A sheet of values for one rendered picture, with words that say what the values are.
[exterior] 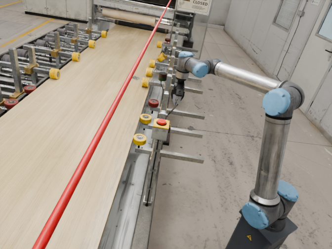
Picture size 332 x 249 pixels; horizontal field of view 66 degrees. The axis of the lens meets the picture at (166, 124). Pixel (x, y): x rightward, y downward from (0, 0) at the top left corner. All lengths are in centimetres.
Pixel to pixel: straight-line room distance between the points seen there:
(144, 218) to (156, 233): 82
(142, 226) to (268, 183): 66
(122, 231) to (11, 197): 55
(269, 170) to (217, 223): 117
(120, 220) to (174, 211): 96
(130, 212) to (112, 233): 16
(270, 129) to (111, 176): 79
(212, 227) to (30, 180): 156
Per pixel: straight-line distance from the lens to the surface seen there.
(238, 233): 186
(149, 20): 410
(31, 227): 116
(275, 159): 132
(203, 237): 229
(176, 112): 199
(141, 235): 134
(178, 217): 234
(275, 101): 122
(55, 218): 22
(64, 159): 140
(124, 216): 150
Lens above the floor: 182
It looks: 32 degrees down
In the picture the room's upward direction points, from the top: 11 degrees clockwise
